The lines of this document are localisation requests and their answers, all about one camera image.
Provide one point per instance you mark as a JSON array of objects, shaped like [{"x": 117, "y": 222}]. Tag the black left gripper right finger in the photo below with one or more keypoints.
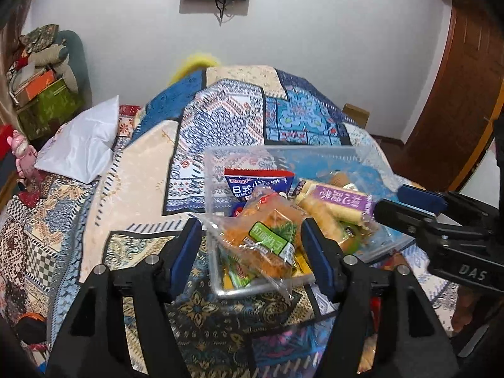
[{"x": 411, "y": 340}]

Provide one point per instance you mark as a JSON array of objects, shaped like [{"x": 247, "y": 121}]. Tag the clear plastic storage bin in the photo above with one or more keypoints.
[{"x": 359, "y": 168}]

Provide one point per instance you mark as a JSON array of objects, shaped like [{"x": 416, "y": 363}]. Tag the patchwork patterned bed quilt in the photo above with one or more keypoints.
[{"x": 157, "y": 183}]

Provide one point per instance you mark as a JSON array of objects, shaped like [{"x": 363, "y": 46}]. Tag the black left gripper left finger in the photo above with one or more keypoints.
[{"x": 92, "y": 339}]

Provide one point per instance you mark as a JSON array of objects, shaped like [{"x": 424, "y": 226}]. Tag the orange box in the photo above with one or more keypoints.
[{"x": 31, "y": 88}]

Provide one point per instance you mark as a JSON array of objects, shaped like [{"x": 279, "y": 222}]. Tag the clear bag of bread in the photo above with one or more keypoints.
[{"x": 264, "y": 237}]

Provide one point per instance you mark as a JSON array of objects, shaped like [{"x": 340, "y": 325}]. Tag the white pillow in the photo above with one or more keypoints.
[{"x": 82, "y": 148}]

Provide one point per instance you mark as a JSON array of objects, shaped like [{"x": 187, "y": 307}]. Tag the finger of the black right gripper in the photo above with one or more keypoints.
[
  {"x": 421, "y": 199},
  {"x": 409, "y": 221}
]

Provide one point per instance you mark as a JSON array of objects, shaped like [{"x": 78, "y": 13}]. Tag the grey stuffed cushion pile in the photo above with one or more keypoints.
[{"x": 61, "y": 51}]

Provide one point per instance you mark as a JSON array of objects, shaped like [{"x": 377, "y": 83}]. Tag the green storage box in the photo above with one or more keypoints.
[{"x": 51, "y": 108}]

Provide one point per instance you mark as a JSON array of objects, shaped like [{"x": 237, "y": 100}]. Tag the blue red snack bag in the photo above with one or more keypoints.
[{"x": 243, "y": 182}]

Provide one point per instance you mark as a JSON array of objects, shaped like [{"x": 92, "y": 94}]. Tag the person's right hand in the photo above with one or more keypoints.
[{"x": 465, "y": 304}]

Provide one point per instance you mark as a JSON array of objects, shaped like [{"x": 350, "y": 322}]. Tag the small cardboard box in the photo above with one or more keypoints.
[{"x": 359, "y": 115}]

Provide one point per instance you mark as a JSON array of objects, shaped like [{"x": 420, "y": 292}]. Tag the brown wooden door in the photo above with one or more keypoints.
[{"x": 455, "y": 125}]

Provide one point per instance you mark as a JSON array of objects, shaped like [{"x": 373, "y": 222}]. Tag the purple label egg rolls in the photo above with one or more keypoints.
[{"x": 346, "y": 205}]

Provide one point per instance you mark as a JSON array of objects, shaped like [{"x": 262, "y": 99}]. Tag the pink plush toy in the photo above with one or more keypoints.
[{"x": 25, "y": 155}]

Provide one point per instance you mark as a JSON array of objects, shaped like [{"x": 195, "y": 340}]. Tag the yellow round object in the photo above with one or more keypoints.
[{"x": 193, "y": 63}]

